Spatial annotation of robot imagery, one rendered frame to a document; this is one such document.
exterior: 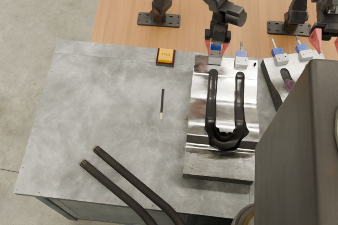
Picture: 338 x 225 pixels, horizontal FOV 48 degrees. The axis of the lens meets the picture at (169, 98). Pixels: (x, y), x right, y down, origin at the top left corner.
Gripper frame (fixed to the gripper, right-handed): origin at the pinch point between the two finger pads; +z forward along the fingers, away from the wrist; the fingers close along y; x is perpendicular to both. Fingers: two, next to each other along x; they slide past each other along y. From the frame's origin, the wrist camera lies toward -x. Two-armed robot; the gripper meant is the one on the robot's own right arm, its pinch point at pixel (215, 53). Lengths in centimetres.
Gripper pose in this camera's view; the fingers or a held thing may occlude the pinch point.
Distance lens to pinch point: 156.1
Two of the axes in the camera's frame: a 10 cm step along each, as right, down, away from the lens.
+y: 9.9, 0.8, -0.6
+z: -0.4, 8.3, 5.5
